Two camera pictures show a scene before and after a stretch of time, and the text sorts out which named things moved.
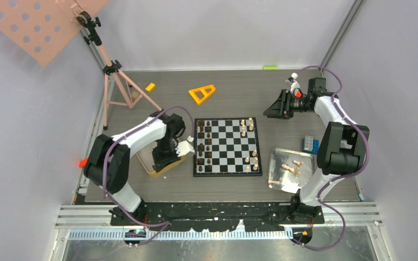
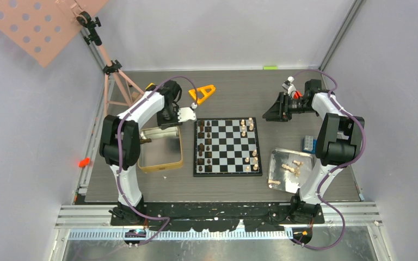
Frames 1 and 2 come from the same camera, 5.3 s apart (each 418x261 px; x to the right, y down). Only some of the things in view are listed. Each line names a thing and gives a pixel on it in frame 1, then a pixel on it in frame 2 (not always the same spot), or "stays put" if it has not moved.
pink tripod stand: (118, 91) stays put
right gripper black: (281, 109) stays put
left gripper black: (160, 162) to (164, 124)
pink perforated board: (42, 29) stays put
